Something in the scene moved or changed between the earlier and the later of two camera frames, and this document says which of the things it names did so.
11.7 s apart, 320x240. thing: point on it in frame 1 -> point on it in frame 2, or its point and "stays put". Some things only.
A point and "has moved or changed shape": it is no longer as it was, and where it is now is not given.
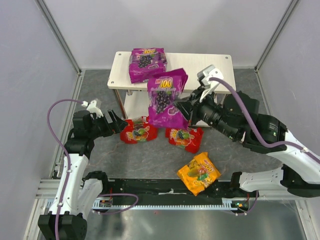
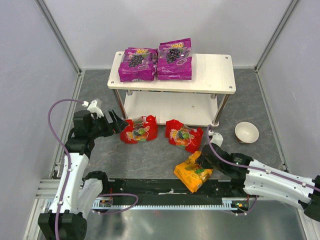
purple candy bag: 144,63 has moved or changed shape
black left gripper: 107,123 stays put
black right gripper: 192,110 -> 208,160
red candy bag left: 137,130 stays put
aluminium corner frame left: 56,30 stays put
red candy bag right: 189,139 stays put
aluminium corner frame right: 292,7 stays put
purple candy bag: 163,89 -> 175,60
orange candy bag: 200,173 has moved or changed shape
